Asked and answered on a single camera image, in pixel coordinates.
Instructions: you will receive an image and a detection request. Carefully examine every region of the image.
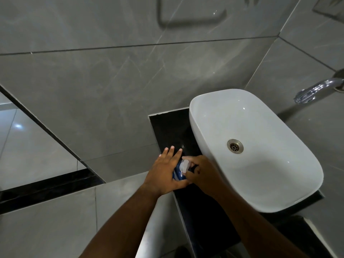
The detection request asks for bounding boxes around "person's right hand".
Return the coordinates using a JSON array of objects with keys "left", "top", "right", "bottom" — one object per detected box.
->
[{"left": 182, "top": 155, "right": 228, "bottom": 196}]

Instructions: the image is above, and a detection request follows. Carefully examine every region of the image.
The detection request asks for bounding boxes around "person's left hand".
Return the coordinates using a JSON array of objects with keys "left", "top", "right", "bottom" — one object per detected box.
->
[{"left": 142, "top": 146, "right": 190, "bottom": 197}]

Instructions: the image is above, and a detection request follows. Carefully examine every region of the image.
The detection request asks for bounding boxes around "blue soap pump bottle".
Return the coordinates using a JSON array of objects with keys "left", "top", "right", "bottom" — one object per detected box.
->
[{"left": 173, "top": 158, "right": 192, "bottom": 182}]

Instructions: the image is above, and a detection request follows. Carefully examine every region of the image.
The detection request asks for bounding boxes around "person's right forearm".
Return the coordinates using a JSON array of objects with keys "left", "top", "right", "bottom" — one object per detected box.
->
[{"left": 215, "top": 185, "right": 309, "bottom": 258}]

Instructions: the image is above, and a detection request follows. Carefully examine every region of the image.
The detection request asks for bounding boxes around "person's left forearm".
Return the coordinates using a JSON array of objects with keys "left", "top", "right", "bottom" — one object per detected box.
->
[{"left": 79, "top": 183, "right": 162, "bottom": 258}]

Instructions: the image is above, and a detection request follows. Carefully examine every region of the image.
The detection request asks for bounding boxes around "metal basin drain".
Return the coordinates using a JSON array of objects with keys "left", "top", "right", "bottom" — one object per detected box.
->
[{"left": 227, "top": 139, "right": 244, "bottom": 154}]

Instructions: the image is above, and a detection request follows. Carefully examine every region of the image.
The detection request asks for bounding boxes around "white ceramic wash basin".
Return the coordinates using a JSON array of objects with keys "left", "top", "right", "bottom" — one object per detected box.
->
[{"left": 189, "top": 89, "right": 324, "bottom": 214}]

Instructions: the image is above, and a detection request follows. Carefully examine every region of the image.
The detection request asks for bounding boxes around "chrome wall faucet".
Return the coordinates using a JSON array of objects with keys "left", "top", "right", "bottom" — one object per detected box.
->
[{"left": 293, "top": 77, "right": 344, "bottom": 104}]

